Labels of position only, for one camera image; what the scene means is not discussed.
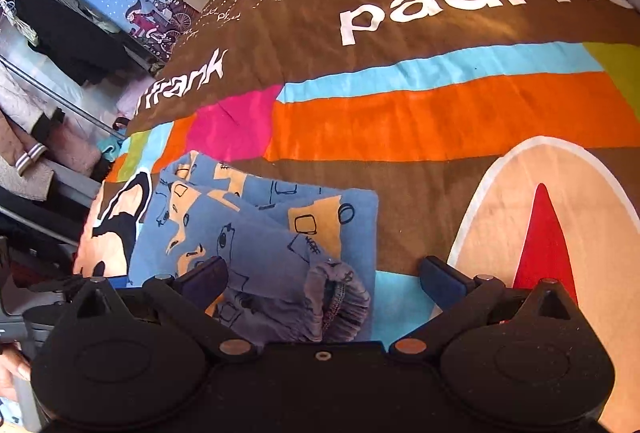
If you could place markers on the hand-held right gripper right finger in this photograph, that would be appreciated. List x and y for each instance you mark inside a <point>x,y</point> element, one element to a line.
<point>442,280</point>

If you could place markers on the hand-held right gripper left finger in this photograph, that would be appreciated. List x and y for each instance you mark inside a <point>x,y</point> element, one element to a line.
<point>206,279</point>

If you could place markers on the blue patterned pants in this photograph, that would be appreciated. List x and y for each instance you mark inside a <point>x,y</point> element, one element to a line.
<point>280,233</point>

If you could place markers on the person's left hand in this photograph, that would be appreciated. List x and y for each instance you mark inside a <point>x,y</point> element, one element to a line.
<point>12,373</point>

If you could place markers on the brown printed colourful blanket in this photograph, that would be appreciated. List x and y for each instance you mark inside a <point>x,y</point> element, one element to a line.
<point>400,113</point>

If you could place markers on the pale pink quilted garment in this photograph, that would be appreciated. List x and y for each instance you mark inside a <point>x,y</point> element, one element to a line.
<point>30,103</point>

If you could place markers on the black hanging garment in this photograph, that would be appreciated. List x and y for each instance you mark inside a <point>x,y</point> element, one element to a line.
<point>65,33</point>

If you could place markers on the metal clothes rail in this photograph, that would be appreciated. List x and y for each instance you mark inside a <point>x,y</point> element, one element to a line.
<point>60,100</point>

